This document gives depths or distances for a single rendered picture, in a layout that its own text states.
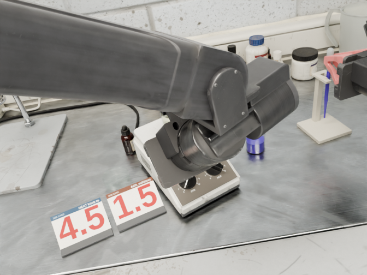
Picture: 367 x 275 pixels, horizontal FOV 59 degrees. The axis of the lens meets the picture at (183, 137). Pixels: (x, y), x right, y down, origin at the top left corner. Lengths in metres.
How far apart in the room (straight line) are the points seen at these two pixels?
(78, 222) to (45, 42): 0.45
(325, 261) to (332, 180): 0.17
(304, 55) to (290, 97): 0.59
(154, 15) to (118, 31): 0.81
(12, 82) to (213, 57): 0.14
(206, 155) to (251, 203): 0.30
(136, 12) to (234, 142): 0.75
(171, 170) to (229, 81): 0.18
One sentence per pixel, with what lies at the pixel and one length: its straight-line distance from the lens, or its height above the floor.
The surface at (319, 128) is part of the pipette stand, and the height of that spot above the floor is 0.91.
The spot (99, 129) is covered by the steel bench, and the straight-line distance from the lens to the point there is 0.88.
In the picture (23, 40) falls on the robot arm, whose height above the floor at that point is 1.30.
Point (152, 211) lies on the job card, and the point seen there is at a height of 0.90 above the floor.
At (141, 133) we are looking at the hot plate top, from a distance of 0.65.
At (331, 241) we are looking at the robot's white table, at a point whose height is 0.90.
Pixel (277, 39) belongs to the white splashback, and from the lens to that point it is 1.07.
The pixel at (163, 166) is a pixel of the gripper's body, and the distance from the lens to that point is 0.41.
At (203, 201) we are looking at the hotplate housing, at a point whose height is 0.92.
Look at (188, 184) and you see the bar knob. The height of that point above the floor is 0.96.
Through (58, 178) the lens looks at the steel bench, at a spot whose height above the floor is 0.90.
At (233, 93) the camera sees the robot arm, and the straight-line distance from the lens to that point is 0.27.
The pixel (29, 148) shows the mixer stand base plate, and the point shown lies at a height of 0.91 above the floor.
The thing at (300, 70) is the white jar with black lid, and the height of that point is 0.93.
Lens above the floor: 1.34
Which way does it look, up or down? 35 degrees down
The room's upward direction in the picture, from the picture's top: 11 degrees counter-clockwise
